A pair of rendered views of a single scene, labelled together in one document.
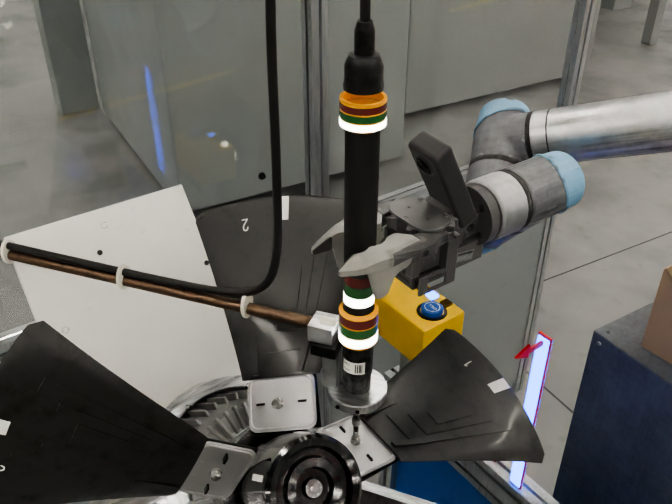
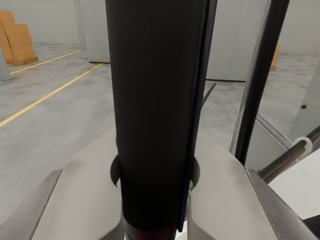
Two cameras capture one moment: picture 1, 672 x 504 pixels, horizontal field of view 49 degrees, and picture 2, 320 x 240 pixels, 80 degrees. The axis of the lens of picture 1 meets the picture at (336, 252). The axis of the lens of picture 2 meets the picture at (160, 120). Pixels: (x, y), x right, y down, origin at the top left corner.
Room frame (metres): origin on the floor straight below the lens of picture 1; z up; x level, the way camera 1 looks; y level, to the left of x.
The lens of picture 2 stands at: (0.67, -0.09, 1.55)
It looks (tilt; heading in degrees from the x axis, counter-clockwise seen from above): 28 degrees down; 122
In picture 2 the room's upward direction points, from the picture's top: 2 degrees clockwise
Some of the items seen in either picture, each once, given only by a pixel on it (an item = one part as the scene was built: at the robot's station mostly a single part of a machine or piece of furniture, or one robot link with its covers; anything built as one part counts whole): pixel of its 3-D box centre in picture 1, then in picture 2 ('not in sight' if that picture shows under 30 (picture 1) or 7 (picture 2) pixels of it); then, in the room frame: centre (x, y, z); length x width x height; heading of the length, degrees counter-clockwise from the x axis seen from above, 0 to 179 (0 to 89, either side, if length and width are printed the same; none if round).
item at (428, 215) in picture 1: (437, 234); not in sight; (0.69, -0.11, 1.45); 0.12 x 0.08 x 0.09; 126
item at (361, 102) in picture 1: (363, 111); not in sight; (0.63, -0.02, 1.62); 0.04 x 0.04 x 0.03
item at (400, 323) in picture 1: (413, 320); not in sight; (1.08, -0.15, 1.02); 0.16 x 0.10 x 0.11; 36
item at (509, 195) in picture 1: (488, 206); not in sight; (0.74, -0.18, 1.46); 0.08 x 0.05 x 0.08; 36
